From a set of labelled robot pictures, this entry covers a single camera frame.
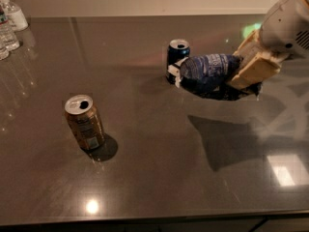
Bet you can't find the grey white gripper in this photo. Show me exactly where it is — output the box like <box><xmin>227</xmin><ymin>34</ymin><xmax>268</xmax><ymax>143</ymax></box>
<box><xmin>226</xmin><ymin>0</ymin><xmax>309</xmax><ymax>90</ymax></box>

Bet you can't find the blue chip bag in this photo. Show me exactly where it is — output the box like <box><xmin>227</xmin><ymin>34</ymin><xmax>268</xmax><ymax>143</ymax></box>
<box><xmin>167</xmin><ymin>54</ymin><xmax>262</xmax><ymax>101</ymax></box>

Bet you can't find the blue soda can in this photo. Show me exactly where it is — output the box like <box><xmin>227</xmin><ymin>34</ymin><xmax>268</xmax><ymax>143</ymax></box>
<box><xmin>166</xmin><ymin>39</ymin><xmax>190</xmax><ymax>84</ymax></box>

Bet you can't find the gold soda can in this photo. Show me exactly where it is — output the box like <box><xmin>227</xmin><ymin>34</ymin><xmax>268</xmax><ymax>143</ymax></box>
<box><xmin>65</xmin><ymin>95</ymin><xmax>105</xmax><ymax>151</ymax></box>

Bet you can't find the white pump sanitizer bottle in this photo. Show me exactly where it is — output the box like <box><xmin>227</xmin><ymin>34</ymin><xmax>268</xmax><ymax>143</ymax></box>
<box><xmin>0</xmin><ymin>0</ymin><xmax>28</xmax><ymax>32</ymax></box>

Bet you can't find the clear plastic water bottle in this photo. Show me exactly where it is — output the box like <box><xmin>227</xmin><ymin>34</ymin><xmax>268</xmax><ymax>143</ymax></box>
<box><xmin>0</xmin><ymin>7</ymin><xmax>20</xmax><ymax>51</ymax></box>

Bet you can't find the clear water bottle at edge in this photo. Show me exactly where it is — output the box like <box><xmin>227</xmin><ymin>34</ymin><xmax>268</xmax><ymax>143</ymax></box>
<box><xmin>0</xmin><ymin>39</ymin><xmax>9</xmax><ymax>60</ymax></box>

